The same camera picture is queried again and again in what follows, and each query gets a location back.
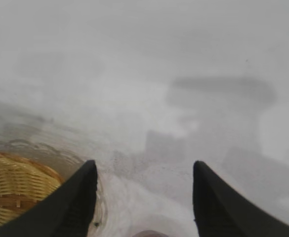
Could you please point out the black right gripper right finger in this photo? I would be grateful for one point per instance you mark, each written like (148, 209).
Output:
(220, 209)

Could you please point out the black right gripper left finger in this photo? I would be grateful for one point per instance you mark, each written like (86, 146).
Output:
(67, 205)

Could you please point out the yellow woven wicker basket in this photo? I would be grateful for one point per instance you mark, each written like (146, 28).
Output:
(11, 177)

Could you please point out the pink peach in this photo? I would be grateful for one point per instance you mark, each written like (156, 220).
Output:
(149, 234)

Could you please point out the clear plastic plate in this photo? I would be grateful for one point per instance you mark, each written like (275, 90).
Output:
(60, 160)

